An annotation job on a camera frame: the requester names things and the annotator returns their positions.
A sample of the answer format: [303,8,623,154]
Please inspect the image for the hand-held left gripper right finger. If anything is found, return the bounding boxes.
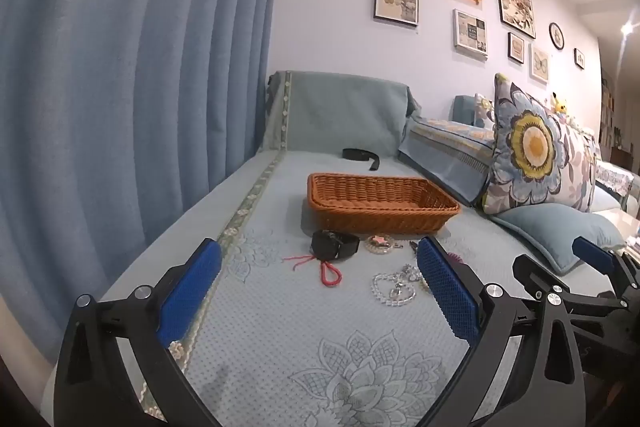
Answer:
[416,235,587,427]

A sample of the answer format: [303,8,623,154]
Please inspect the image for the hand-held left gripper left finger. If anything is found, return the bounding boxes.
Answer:
[53,237,223,427]

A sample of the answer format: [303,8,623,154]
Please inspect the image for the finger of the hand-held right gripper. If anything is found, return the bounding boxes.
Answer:
[512,253,571,304]
[572,236,640,308]

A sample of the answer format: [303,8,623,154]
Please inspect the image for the clear crystal bead bracelet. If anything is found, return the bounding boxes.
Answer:
[370,264,427,308]

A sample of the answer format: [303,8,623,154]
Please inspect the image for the brown wicker basket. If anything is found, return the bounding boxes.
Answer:
[306,172,462,235]

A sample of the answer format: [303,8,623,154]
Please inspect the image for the red cord bracelet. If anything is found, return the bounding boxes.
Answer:
[282,254,344,288]

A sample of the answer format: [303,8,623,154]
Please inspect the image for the black smartwatch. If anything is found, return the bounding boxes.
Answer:
[310,229,361,262]

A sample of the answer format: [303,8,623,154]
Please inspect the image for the plain blue pillow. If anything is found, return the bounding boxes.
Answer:
[492,203,628,275]

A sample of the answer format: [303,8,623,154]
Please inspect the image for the patterned table cloth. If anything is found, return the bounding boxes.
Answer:
[594,158,640,198]

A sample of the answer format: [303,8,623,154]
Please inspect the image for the large floral throw pillow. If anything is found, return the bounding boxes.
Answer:
[481,73,599,214]

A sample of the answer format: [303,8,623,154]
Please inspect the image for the striped blue back cushion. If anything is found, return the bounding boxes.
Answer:
[398,116,497,208]

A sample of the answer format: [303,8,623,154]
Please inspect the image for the bookshelf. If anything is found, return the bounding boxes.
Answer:
[600,67,632,148]

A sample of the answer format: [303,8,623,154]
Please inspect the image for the small floral pillow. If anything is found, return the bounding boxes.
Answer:
[473,93,497,128]

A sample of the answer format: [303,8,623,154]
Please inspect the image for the plain blue back cushion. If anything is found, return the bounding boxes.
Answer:
[452,95,477,126]

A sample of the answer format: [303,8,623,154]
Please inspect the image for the blue curtain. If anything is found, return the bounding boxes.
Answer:
[0,0,288,365]

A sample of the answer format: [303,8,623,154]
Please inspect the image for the black strap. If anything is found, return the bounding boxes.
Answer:
[342,148,382,171]

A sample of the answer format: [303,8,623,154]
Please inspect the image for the small black picture frame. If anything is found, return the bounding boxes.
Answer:
[507,32,526,64]

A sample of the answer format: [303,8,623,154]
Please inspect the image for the white picture frame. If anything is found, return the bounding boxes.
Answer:
[453,9,489,57]

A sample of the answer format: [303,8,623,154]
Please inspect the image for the large floral picture frame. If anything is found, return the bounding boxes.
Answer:
[495,0,537,40]

